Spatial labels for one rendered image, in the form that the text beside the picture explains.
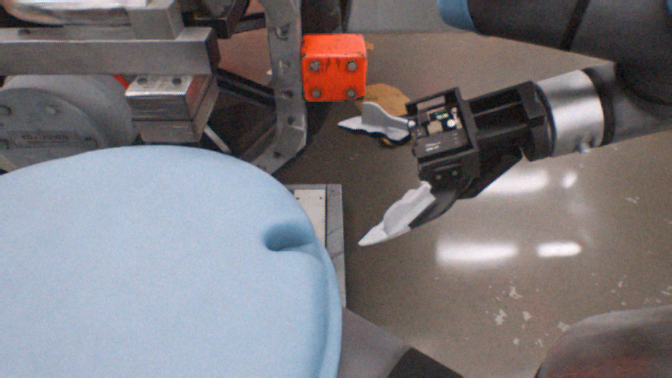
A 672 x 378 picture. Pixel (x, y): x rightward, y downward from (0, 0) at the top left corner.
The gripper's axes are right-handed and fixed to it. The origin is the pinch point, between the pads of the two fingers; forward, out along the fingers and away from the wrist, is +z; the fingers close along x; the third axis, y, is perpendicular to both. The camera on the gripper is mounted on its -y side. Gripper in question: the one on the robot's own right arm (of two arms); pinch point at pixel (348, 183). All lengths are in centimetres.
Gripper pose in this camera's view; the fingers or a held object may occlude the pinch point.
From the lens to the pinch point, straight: 45.1
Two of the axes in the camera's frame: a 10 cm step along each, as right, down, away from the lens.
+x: 1.4, 9.1, -3.9
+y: -3.3, -3.3, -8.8
